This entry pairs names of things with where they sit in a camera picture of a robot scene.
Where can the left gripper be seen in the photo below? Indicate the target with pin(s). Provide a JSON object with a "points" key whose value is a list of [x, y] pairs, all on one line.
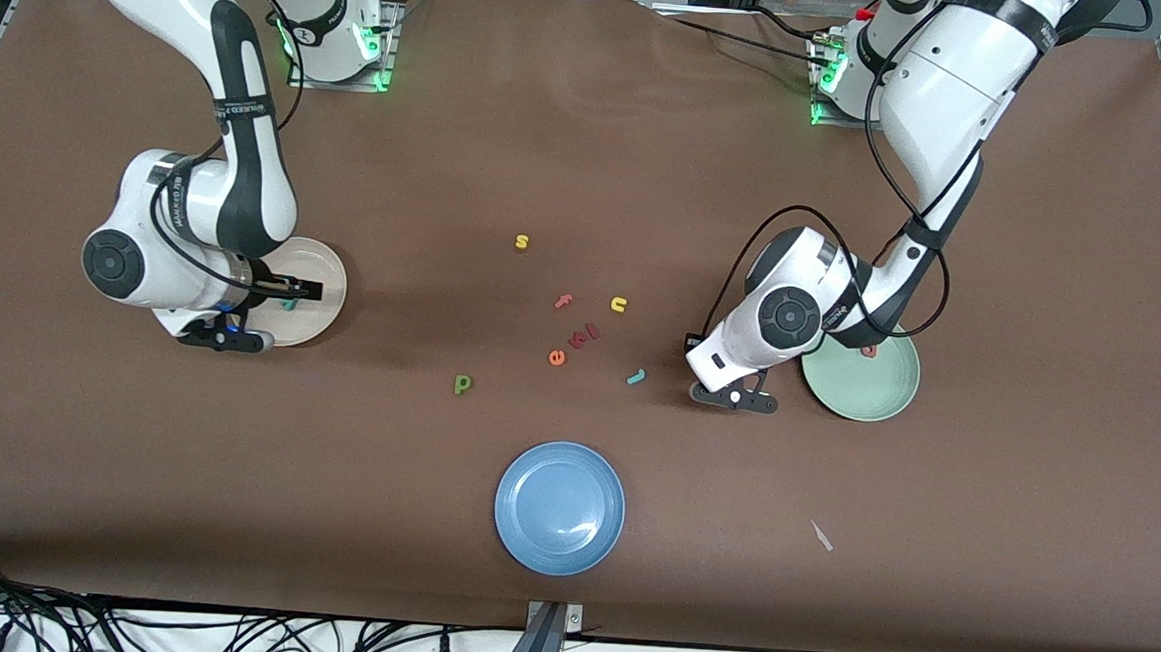
{"points": [[687, 345]]}

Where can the green foam letter p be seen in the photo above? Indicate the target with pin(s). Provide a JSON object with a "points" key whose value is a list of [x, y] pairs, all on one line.
{"points": [[462, 384]]}

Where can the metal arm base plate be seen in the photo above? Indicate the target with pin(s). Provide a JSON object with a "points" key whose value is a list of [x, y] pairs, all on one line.
{"points": [[392, 58], [835, 121]]}

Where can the beige brown round plate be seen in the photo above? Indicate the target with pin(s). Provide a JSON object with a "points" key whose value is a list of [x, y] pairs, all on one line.
{"points": [[323, 317]]}

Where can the blue round plate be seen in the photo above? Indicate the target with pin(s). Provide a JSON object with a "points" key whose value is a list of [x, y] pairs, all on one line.
{"points": [[559, 509]]}

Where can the orange foam letter e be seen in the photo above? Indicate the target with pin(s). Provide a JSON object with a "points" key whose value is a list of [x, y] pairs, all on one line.
{"points": [[557, 358]]}

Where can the small metal bracket plate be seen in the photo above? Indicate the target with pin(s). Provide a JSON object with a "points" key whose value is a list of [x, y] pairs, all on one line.
{"points": [[573, 619]]}

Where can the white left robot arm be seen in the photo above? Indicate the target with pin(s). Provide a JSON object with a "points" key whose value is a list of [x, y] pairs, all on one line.
{"points": [[951, 87]]}

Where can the small white paper scrap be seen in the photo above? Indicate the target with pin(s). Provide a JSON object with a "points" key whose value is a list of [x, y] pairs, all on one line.
{"points": [[821, 535]]}

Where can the maroon foam letter w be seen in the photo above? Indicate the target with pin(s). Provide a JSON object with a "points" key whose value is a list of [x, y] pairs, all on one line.
{"points": [[577, 341]]}

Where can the light green round plate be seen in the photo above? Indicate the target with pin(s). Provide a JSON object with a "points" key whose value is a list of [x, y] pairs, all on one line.
{"points": [[865, 391]]}

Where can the pink foam letter f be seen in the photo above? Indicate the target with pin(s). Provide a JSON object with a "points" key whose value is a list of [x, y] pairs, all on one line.
{"points": [[563, 301]]}

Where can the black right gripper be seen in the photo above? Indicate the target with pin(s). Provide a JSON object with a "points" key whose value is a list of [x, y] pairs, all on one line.
{"points": [[267, 286]]}

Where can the teal foam letter r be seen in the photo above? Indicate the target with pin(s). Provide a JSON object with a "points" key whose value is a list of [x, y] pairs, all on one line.
{"points": [[636, 376]]}

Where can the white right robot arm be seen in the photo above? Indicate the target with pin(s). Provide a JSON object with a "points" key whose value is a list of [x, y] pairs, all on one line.
{"points": [[175, 7]]}

